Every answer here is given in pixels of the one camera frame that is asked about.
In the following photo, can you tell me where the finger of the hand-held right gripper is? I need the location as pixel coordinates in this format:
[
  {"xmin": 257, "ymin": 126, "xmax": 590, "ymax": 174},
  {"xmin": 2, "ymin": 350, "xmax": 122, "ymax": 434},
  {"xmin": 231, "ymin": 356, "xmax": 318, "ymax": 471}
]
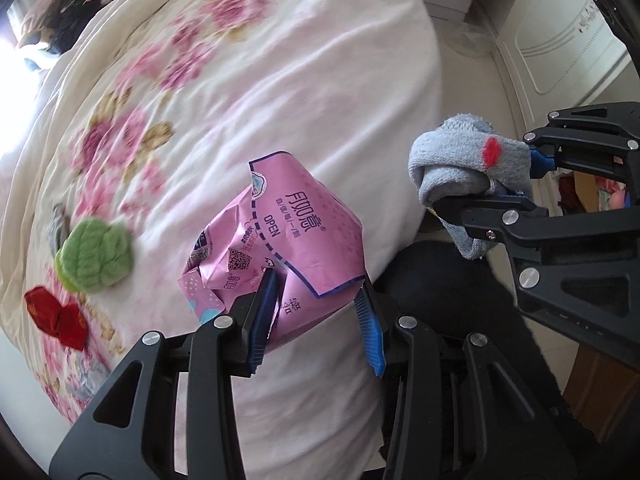
[
  {"xmin": 434, "ymin": 195, "xmax": 640, "ymax": 376},
  {"xmin": 522, "ymin": 101, "xmax": 640, "ymax": 181}
]

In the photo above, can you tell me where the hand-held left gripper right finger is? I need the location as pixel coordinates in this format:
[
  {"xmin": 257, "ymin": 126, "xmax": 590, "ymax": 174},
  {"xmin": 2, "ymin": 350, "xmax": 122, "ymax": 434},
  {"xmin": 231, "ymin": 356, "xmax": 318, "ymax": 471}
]
[{"xmin": 352, "ymin": 280, "xmax": 601, "ymax": 480}]

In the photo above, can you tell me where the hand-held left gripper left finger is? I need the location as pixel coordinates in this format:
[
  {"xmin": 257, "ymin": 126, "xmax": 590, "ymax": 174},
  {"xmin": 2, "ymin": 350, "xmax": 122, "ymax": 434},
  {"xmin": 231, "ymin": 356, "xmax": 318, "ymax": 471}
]
[{"xmin": 49, "ymin": 267, "xmax": 281, "ymax": 480}]

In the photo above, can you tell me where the pink plastic packet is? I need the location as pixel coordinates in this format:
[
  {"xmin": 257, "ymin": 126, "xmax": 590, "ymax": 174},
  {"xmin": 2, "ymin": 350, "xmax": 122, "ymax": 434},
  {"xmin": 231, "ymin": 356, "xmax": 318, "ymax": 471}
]
[{"xmin": 179, "ymin": 150, "xmax": 367, "ymax": 353}]

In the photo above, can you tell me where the grey sock with red mark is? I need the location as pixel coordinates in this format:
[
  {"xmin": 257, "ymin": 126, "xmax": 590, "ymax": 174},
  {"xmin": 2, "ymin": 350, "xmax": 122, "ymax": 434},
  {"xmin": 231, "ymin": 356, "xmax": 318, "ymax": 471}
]
[{"xmin": 407, "ymin": 115, "xmax": 535, "ymax": 261}]

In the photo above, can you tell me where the person's dark trouser leg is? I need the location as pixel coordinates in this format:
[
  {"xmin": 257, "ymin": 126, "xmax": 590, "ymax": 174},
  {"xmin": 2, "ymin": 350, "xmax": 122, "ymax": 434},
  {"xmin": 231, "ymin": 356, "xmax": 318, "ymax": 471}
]
[{"xmin": 367, "ymin": 240, "xmax": 616, "ymax": 461}]

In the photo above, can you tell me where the white wardrobe door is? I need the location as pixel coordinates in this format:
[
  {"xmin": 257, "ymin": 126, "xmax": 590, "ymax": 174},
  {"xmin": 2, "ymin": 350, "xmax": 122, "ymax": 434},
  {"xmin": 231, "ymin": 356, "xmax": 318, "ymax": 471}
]
[{"xmin": 480, "ymin": 0, "xmax": 636, "ymax": 161}]

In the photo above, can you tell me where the clear plastic bag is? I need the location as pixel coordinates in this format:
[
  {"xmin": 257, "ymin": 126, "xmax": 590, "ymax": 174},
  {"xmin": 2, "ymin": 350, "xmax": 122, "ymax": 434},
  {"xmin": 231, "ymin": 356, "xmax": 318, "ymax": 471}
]
[{"xmin": 452, "ymin": 20, "xmax": 501, "ymax": 58}]

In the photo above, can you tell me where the brown wooden cabinet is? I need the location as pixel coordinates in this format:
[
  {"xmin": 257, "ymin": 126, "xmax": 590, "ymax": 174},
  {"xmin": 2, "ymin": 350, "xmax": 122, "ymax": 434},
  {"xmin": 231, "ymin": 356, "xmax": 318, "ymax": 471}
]
[{"xmin": 565, "ymin": 345, "xmax": 640, "ymax": 441}]

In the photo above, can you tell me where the green fuzzy sock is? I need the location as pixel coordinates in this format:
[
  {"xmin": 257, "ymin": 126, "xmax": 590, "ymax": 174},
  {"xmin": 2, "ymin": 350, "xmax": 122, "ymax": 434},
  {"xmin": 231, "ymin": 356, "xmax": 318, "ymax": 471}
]
[{"xmin": 59, "ymin": 217, "xmax": 135, "ymax": 291}]

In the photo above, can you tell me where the crumpled pale blue paper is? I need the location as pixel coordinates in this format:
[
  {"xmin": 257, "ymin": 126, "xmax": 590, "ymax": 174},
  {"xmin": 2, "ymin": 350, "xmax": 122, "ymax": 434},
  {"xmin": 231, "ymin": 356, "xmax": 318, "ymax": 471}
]
[{"xmin": 70, "ymin": 355, "xmax": 108, "ymax": 401}]

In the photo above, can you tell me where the green apple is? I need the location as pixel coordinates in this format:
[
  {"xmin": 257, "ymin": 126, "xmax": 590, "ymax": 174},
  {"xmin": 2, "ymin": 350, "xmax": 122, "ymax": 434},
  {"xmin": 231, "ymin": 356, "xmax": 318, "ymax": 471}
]
[{"xmin": 54, "ymin": 250, "xmax": 76, "ymax": 291}]

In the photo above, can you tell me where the pale blue grey sock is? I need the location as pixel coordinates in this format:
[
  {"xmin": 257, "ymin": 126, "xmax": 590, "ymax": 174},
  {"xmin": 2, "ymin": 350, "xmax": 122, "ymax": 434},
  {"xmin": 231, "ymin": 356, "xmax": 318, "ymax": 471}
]
[{"xmin": 47, "ymin": 204, "xmax": 71, "ymax": 251}]

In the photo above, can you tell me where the pink floral bed quilt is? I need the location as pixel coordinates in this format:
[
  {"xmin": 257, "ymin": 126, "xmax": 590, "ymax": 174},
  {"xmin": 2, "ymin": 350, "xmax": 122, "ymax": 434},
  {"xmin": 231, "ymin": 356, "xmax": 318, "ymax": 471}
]
[{"xmin": 0, "ymin": 0, "xmax": 443, "ymax": 480}]

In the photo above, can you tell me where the cream fleece blanket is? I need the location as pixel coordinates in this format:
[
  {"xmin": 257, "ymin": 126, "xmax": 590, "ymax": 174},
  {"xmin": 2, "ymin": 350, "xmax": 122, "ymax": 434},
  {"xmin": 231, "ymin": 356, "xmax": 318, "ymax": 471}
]
[{"xmin": 0, "ymin": 40, "xmax": 101, "ymax": 351}]

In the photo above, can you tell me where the pile of clothes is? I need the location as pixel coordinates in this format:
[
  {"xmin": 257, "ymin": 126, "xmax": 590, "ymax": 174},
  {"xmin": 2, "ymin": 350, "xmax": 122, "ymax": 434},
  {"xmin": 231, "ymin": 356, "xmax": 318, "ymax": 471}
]
[{"xmin": 15, "ymin": 0, "xmax": 141, "ymax": 56}]

